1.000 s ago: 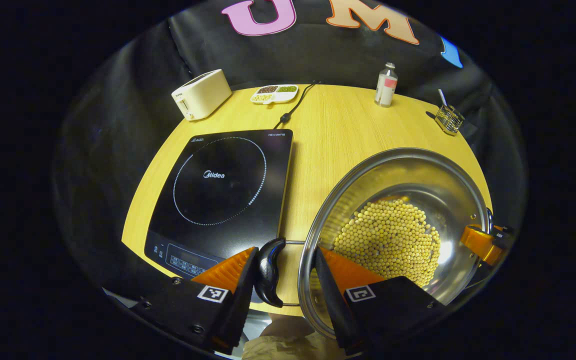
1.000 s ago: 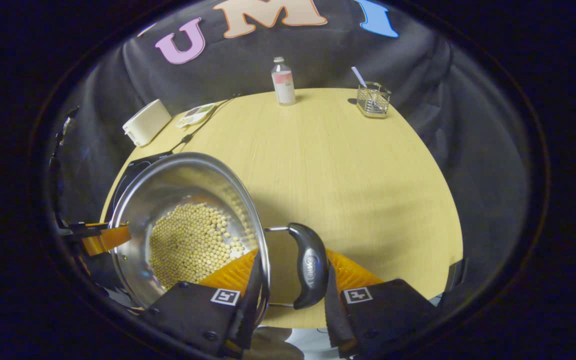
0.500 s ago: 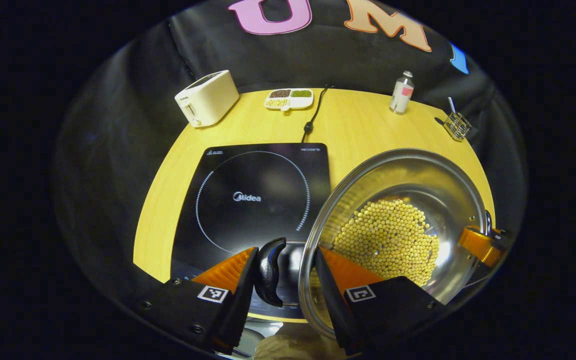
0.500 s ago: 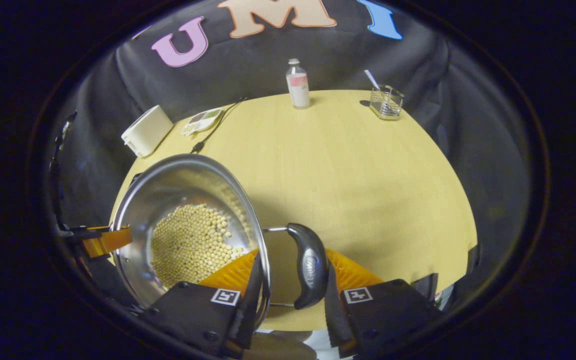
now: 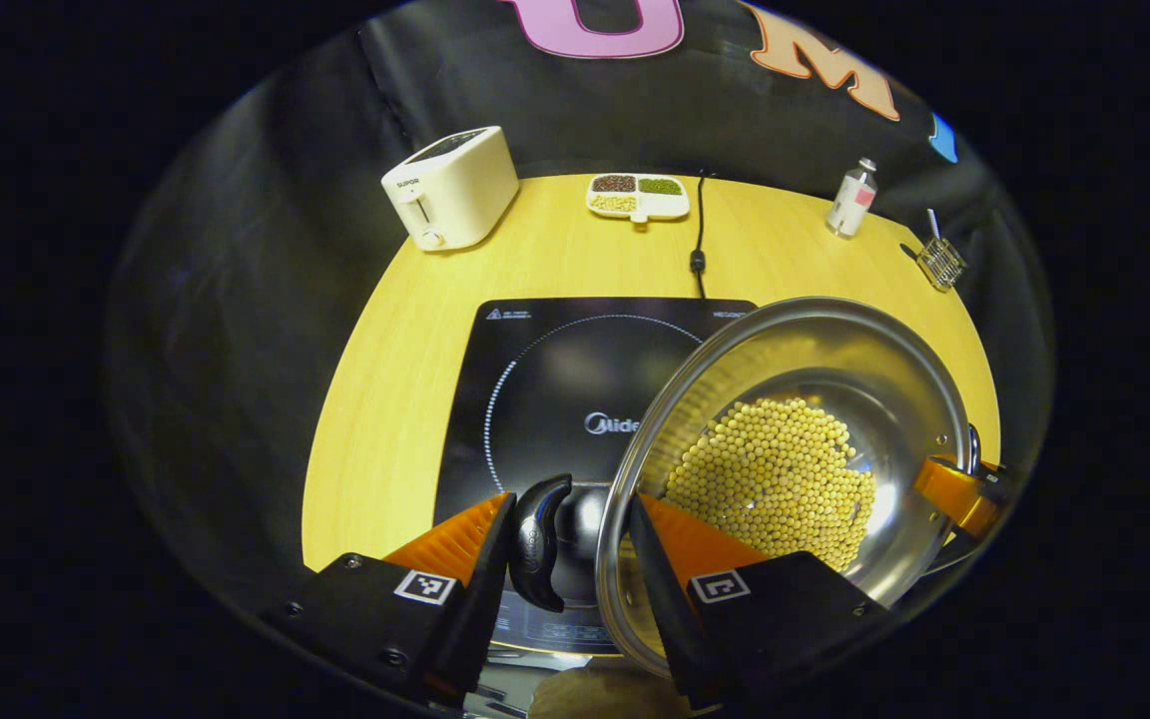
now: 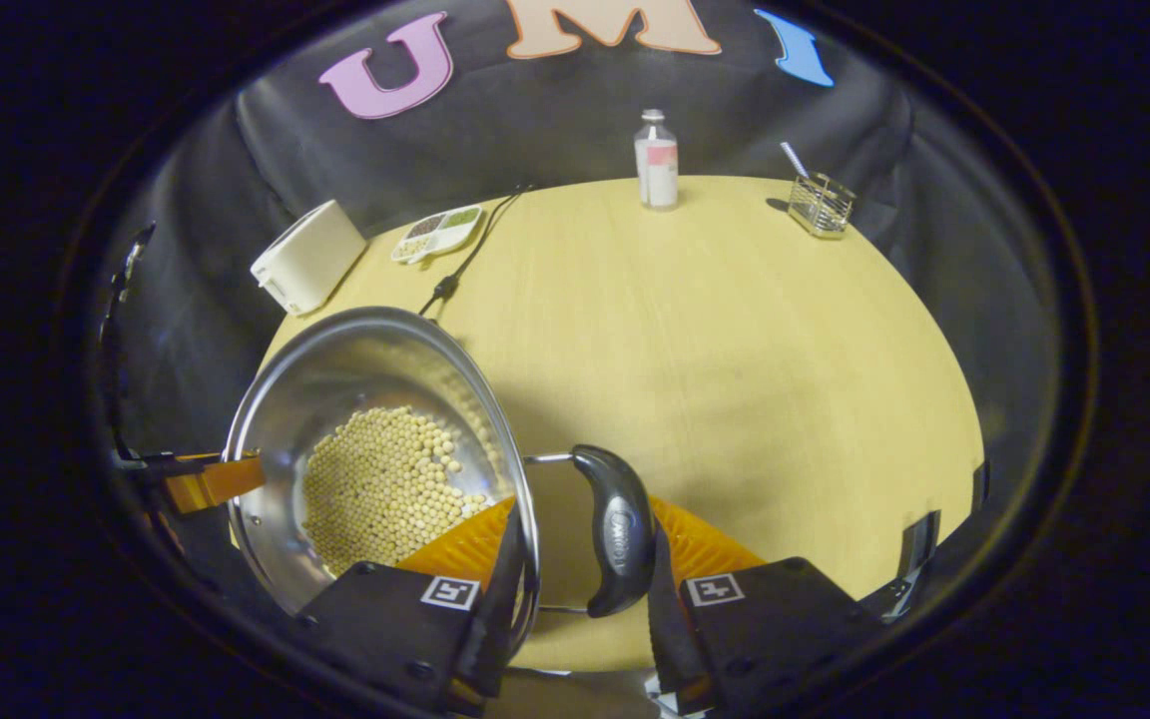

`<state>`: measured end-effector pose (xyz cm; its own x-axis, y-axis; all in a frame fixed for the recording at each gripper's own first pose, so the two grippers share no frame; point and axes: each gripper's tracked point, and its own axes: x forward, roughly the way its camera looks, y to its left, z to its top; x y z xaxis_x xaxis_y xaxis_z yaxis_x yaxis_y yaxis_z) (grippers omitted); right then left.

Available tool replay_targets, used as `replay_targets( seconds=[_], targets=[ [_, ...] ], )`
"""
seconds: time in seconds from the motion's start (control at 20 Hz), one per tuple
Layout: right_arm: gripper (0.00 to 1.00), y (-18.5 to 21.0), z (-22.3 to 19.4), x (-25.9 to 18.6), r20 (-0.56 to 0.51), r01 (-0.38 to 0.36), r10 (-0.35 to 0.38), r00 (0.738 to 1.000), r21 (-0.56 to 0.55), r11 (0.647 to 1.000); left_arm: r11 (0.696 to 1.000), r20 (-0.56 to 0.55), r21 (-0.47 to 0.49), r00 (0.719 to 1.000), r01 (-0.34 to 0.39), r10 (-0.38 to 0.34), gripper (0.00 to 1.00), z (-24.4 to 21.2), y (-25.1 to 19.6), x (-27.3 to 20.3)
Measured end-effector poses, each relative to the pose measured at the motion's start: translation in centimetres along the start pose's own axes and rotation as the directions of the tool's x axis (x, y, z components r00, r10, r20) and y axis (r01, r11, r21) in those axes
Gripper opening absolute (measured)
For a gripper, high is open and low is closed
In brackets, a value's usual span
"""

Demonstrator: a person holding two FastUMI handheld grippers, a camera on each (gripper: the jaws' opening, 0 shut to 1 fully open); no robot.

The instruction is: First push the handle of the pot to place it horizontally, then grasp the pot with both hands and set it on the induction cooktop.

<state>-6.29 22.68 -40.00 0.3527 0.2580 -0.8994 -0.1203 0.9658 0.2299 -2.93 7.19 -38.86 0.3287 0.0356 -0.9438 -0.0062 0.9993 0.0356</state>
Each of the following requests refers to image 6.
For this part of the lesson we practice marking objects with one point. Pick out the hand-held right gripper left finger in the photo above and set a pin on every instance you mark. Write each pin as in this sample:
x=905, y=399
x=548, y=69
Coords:
x=495, y=649

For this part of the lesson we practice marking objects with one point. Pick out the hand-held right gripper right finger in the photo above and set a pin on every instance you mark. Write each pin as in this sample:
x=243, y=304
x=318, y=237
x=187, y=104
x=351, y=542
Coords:
x=670, y=639

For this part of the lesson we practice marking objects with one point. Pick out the striped straw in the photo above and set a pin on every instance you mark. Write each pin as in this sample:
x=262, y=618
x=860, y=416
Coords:
x=794, y=160

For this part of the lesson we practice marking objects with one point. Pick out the black backdrop cloth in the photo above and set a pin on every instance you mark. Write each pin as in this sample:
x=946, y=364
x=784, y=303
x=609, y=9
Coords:
x=555, y=120

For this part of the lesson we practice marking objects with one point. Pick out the clear bottle with pink label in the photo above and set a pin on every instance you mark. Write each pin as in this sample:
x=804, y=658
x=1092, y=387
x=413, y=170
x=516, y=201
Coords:
x=657, y=170

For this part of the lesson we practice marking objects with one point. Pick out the white divided dish of beans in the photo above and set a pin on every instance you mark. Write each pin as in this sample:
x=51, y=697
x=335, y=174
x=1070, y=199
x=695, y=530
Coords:
x=440, y=232

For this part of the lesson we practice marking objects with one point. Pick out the white toaster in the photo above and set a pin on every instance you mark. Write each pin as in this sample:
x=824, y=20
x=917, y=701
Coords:
x=310, y=260

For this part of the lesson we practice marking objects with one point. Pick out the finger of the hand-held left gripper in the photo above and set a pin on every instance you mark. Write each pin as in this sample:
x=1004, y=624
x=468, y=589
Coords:
x=216, y=479

